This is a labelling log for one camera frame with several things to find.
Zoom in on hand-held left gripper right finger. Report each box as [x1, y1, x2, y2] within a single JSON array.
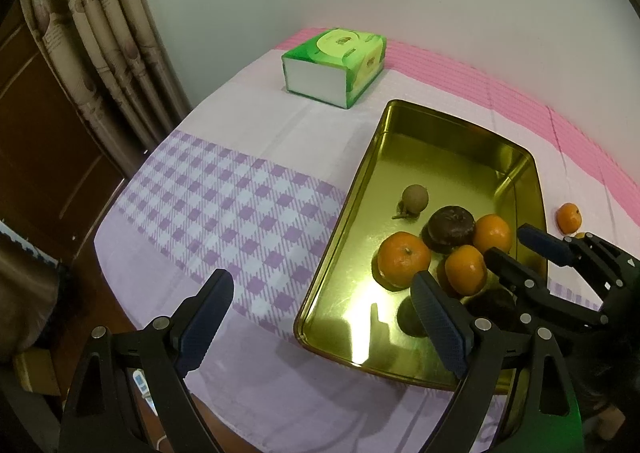
[[410, 270, 586, 453]]

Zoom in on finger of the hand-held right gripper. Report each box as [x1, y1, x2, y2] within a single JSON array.
[[517, 224, 640, 302], [482, 246, 608, 334]]

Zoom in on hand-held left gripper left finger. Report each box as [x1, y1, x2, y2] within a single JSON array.
[[59, 268, 236, 453]]

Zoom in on brown longan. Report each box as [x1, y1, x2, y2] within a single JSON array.
[[396, 297, 429, 338], [392, 184, 430, 221]]

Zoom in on dark brown round fruit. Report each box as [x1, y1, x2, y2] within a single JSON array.
[[422, 206, 476, 254], [465, 287, 521, 321]]

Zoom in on small orange mandarin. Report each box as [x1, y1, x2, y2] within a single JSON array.
[[444, 244, 488, 296]]

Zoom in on gold tin box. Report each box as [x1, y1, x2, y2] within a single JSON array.
[[293, 100, 551, 439]]

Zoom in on person's right hand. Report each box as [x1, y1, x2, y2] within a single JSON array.
[[597, 405, 627, 440]]

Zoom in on white power strip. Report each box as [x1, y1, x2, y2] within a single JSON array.
[[132, 368, 157, 415]]

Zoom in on pink and purple plaid tablecloth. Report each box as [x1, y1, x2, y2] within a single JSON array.
[[94, 26, 640, 453]]

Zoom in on brown cloth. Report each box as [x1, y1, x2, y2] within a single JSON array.
[[0, 233, 78, 366]]

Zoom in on brown wooden door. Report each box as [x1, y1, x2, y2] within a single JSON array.
[[0, 0, 127, 264]]

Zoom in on green tissue pack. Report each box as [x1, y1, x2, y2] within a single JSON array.
[[281, 27, 388, 110]]

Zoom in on beige patterned curtain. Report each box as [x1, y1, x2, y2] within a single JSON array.
[[20, 0, 193, 154]]

